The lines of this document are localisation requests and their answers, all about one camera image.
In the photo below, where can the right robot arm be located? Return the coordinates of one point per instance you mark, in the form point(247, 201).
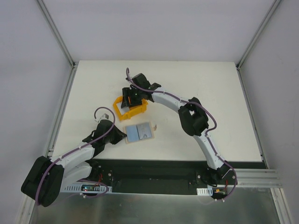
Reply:
point(195, 120)

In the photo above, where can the left aluminium post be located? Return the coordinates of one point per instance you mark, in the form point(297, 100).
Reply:
point(48, 18)

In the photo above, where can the aluminium post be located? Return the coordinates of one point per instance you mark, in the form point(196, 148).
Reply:
point(48, 18)
point(262, 26)

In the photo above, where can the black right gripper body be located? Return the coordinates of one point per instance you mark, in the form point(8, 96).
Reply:
point(131, 99)

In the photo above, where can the aluminium frame rail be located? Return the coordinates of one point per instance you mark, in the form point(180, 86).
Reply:
point(258, 178)

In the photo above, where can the white cable duct right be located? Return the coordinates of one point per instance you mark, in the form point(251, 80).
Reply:
point(205, 191)

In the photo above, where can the white cable duct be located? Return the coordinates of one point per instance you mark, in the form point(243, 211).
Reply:
point(205, 191)
point(86, 188)

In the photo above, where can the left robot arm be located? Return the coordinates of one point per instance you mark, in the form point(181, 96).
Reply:
point(48, 176)

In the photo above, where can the right aluminium post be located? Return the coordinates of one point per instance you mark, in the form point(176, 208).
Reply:
point(262, 26)

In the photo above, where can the yellow plastic bin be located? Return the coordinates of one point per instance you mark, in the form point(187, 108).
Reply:
point(124, 114)

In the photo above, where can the white credit card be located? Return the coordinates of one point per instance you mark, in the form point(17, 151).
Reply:
point(144, 131)
point(132, 133)

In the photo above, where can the beige card holder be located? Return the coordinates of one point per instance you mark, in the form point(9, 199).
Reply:
point(153, 127)

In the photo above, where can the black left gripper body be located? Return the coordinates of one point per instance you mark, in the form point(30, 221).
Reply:
point(114, 136)

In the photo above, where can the white cable duct left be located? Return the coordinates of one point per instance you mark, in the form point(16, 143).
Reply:
point(86, 188)

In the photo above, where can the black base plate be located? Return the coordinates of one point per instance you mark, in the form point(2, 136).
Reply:
point(157, 177)

